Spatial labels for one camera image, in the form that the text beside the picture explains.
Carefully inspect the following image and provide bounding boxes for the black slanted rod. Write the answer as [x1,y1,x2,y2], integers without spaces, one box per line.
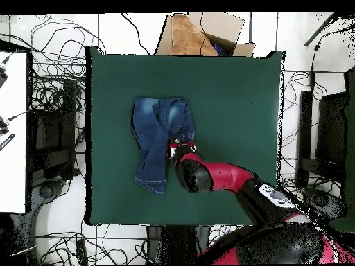
[303,12,339,47]

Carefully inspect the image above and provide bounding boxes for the single black cable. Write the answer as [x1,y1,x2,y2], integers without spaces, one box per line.
[120,12,152,55]

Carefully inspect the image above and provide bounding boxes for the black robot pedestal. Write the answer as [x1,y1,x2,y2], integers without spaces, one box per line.
[146,224,211,265]

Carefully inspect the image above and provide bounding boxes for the white table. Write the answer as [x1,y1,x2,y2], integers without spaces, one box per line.
[0,51,28,214]

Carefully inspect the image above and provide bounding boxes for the black device with cable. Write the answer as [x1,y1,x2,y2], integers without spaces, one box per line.
[0,109,31,136]

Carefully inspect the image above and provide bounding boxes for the thin black cable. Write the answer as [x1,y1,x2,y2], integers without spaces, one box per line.
[199,12,209,55]

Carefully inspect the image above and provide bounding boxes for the blue denim jeans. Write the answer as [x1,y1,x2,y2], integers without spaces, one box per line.
[131,96,196,196]

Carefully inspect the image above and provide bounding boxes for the green covered side table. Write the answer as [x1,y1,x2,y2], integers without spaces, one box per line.
[328,64,355,233]

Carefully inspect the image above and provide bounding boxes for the black office chair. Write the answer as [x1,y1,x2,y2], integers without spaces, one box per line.
[296,90,349,222]
[28,78,81,203]

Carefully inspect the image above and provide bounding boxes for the black label strip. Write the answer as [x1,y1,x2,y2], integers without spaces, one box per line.
[0,133,15,152]

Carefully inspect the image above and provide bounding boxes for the black connector with cable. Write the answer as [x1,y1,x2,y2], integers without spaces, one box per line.
[0,53,13,88]

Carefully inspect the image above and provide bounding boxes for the black power strip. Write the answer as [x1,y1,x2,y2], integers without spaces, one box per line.
[75,238,89,266]

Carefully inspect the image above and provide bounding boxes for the black and blue cable tangle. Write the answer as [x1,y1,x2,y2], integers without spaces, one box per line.
[207,224,250,250]

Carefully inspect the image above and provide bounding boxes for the dark green table cloth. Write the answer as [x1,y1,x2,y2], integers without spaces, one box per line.
[85,45,286,227]

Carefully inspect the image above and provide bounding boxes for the brown cloth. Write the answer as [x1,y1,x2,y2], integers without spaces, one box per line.
[171,13,219,57]

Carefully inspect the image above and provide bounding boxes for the cardboard box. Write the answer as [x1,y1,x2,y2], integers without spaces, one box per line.
[154,12,257,57]

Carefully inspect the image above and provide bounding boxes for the dark blue fabric item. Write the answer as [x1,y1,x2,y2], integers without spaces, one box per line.
[211,41,230,57]

